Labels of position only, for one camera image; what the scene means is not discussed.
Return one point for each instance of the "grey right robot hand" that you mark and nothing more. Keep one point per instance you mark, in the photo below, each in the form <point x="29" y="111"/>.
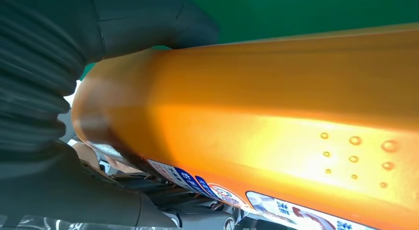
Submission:
<point x="65" y="195"/>

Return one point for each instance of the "white desk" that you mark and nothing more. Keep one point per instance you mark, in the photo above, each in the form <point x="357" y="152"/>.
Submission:
<point x="72" y="95"/>

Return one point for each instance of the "green table mat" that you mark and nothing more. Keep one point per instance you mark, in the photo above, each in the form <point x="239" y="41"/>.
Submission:
<point x="294" y="12"/>

